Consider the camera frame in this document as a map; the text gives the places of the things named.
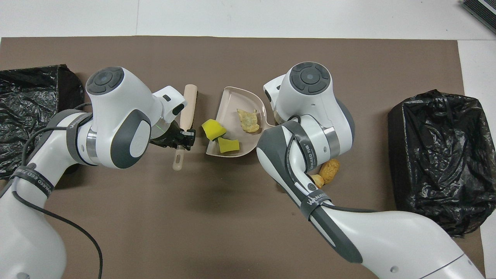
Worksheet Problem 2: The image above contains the green and yellow sponge piece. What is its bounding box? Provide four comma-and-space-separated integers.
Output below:
202, 119, 227, 142

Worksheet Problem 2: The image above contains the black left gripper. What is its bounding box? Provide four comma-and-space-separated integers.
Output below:
149, 124, 196, 151

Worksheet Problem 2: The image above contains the open bin with black bag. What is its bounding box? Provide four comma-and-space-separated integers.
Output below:
387, 89, 496, 238

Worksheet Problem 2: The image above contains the brown table mat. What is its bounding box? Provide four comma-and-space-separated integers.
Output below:
0, 36, 487, 279

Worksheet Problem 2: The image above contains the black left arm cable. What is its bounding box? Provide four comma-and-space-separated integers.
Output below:
10, 103, 104, 279

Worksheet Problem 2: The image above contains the small yellow sponge piece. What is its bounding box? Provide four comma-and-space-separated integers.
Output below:
218, 137, 240, 154

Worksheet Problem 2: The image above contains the round brown bread roll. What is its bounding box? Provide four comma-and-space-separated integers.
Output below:
319, 158, 341, 184

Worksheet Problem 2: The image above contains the beige plastic dustpan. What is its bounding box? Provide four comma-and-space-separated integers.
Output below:
205, 86, 277, 157

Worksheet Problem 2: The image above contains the bin wrapped in black bag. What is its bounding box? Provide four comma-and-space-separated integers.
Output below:
0, 64, 85, 181

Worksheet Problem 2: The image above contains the dark grey ribbed box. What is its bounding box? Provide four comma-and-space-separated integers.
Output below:
461, 0, 496, 34

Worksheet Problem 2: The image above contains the beige hand brush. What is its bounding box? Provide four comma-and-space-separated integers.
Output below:
172, 84, 198, 172

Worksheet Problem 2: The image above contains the pale pastry piece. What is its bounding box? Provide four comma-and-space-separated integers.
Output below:
236, 108, 259, 133

